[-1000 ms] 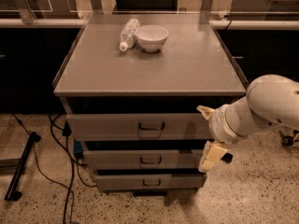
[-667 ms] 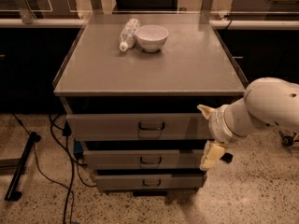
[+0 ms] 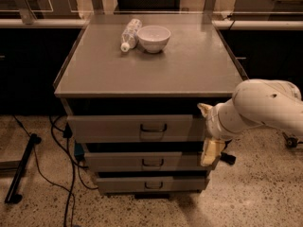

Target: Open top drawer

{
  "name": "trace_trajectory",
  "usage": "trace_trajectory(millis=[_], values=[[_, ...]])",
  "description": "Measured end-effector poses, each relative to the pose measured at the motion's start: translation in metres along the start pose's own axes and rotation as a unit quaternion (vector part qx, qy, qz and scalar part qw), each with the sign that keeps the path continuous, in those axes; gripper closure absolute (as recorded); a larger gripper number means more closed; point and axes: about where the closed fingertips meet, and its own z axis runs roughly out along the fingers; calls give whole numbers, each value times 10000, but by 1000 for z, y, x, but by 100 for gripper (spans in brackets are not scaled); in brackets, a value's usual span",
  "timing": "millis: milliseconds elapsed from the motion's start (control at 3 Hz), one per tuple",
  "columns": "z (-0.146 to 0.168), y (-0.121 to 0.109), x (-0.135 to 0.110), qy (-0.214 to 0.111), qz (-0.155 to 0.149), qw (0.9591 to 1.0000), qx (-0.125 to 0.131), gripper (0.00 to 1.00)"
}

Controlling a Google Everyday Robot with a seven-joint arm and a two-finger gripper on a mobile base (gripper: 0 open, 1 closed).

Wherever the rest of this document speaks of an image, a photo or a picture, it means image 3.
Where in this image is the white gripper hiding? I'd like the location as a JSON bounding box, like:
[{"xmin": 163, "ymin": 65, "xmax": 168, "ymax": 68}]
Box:
[{"xmin": 197, "ymin": 103, "xmax": 235, "ymax": 166}]

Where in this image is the grey top drawer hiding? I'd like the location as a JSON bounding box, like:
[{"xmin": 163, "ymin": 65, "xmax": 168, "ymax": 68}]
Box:
[{"xmin": 67, "ymin": 114, "xmax": 205, "ymax": 143}]

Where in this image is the grey drawer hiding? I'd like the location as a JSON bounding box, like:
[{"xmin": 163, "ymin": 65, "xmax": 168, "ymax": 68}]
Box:
[
  {"xmin": 84, "ymin": 151, "xmax": 217, "ymax": 172},
  {"xmin": 96, "ymin": 176, "xmax": 209, "ymax": 194},
  {"xmin": 67, "ymin": 114, "xmax": 205, "ymax": 143}
]

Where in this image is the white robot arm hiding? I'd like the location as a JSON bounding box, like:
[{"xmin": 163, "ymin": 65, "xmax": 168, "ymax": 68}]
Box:
[{"xmin": 197, "ymin": 79, "xmax": 303, "ymax": 166}]

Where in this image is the grey middle drawer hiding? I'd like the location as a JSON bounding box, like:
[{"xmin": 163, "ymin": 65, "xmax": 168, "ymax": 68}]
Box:
[{"xmin": 84, "ymin": 151, "xmax": 217, "ymax": 172}]

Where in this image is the grey bottom drawer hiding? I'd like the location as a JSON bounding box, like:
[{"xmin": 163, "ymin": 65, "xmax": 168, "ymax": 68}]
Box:
[{"xmin": 96, "ymin": 176, "xmax": 209, "ymax": 194}]

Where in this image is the grey drawer cabinet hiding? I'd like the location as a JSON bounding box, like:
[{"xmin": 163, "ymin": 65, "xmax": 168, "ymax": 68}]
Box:
[{"xmin": 52, "ymin": 13, "xmax": 249, "ymax": 201}]

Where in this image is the black caster wheel right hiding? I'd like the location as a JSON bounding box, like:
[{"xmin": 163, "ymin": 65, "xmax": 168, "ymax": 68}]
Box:
[{"xmin": 220, "ymin": 152, "xmax": 236, "ymax": 166}]

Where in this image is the black tripod foot right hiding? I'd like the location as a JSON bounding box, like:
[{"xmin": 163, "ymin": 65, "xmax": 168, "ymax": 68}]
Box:
[{"xmin": 282, "ymin": 132, "xmax": 299, "ymax": 148}]

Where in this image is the white ceramic bowl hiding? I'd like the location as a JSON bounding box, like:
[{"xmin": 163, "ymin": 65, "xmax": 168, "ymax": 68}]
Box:
[{"xmin": 137, "ymin": 26, "xmax": 171, "ymax": 53}]

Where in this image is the clear plastic water bottle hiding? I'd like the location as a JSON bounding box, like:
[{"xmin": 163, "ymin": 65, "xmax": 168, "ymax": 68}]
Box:
[{"xmin": 120, "ymin": 19, "xmax": 142, "ymax": 52}]

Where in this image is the black floor stand bar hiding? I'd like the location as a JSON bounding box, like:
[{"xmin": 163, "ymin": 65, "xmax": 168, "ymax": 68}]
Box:
[{"xmin": 5, "ymin": 133, "xmax": 42, "ymax": 204}]

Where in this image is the black floor cable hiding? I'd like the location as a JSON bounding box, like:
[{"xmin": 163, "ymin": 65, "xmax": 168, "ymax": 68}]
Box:
[{"xmin": 12, "ymin": 114, "xmax": 98, "ymax": 227}]

